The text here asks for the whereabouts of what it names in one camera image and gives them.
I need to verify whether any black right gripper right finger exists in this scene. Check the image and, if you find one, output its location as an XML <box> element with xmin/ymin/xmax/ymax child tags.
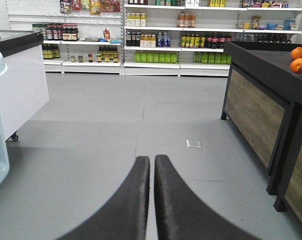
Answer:
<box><xmin>154</xmin><ymin>154</ymin><xmax>256</xmax><ymax>240</ymax></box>

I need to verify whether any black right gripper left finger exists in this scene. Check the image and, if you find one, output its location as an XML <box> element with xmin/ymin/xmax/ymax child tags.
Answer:
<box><xmin>59</xmin><ymin>156</ymin><xmax>150</xmax><ymax>240</ymax></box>

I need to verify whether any steel floor socket plate far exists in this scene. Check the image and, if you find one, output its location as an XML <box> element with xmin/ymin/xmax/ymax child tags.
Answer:
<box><xmin>186</xmin><ymin>139</ymin><xmax>202</xmax><ymax>148</ymax></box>

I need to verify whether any near wooden produce stand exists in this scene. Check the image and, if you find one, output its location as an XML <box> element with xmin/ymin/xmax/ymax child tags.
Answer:
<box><xmin>274</xmin><ymin>74</ymin><xmax>302</xmax><ymax>226</ymax></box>

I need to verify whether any wooden produce stand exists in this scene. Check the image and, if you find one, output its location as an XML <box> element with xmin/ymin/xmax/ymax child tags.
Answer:
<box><xmin>220</xmin><ymin>40</ymin><xmax>302</xmax><ymax>177</ymax></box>
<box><xmin>274</xmin><ymin>74</ymin><xmax>302</xmax><ymax>226</ymax></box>

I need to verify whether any far wooden produce stand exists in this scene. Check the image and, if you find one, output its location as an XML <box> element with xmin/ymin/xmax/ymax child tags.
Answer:
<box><xmin>220</xmin><ymin>40</ymin><xmax>302</xmax><ymax>177</ymax></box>

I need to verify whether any far white chest freezer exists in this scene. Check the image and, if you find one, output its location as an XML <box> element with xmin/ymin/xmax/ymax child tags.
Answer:
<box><xmin>0</xmin><ymin>30</ymin><xmax>49</xmax><ymax>141</ymax></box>

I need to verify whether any white store shelving unit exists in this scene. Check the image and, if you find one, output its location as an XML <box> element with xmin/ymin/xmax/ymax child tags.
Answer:
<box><xmin>5</xmin><ymin>0</ymin><xmax>302</xmax><ymax>77</ymax></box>

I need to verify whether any lower orange fruit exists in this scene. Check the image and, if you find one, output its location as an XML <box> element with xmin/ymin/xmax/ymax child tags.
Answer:
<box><xmin>290</xmin><ymin>57</ymin><xmax>302</xmax><ymax>73</ymax></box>

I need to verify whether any orange fruit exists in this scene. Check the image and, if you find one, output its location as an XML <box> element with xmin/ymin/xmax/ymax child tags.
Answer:
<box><xmin>291</xmin><ymin>46</ymin><xmax>302</xmax><ymax>60</ymax></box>
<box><xmin>290</xmin><ymin>57</ymin><xmax>302</xmax><ymax>73</ymax></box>

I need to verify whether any upper orange fruit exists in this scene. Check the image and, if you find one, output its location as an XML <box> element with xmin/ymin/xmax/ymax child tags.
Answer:
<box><xmin>291</xmin><ymin>46</ymin><xmax>302</xmax><ymax>60</ymax></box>

